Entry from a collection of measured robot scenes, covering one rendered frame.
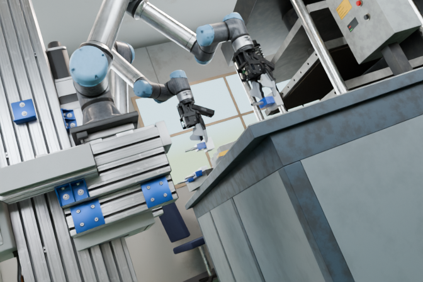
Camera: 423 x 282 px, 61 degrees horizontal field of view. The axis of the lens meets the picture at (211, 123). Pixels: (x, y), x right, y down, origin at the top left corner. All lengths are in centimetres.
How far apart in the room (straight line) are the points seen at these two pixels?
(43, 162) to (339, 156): 81
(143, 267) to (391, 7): 357
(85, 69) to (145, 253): 340
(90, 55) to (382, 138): 90
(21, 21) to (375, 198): 146
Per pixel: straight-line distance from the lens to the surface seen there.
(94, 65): 121
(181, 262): 445
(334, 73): 202
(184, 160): 458
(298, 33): 242
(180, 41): 149
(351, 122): 106
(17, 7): 176
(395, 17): 187
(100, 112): 128
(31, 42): 168
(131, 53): 199
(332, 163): 100
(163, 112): 474
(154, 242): 442
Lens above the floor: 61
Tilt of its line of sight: 14 degrees up
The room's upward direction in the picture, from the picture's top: 22 degrees counter-clockwise
